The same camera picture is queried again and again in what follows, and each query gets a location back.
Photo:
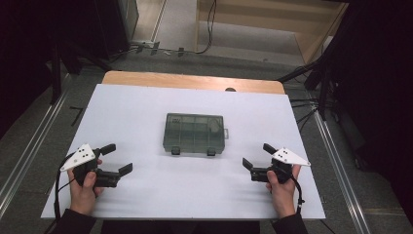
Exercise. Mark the black metal stand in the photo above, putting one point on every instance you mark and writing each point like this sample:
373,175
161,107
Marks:
323,84
56,71

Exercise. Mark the floor power strip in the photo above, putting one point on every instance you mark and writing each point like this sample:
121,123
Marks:
155,47

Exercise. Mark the metal floor rail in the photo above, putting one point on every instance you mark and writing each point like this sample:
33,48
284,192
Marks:
344,182
29,154

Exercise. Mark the person's right hand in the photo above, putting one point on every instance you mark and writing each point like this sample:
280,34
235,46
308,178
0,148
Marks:
282,198

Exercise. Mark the person's left hand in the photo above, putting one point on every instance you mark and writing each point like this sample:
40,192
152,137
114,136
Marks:
83,198

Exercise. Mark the white table board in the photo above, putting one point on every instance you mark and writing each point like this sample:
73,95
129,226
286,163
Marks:
130,107

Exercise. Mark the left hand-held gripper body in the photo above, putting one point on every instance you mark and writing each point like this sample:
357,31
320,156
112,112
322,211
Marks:
79,157

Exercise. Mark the light wooden shelf unit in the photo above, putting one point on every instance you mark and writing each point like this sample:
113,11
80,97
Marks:
308,42

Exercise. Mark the dark round table grommet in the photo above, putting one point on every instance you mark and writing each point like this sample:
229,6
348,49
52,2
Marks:
230,89

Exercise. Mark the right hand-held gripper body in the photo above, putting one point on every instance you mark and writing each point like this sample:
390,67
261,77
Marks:
290,157

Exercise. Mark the grey translucent compartment box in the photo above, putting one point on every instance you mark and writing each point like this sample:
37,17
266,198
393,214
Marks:
194,134

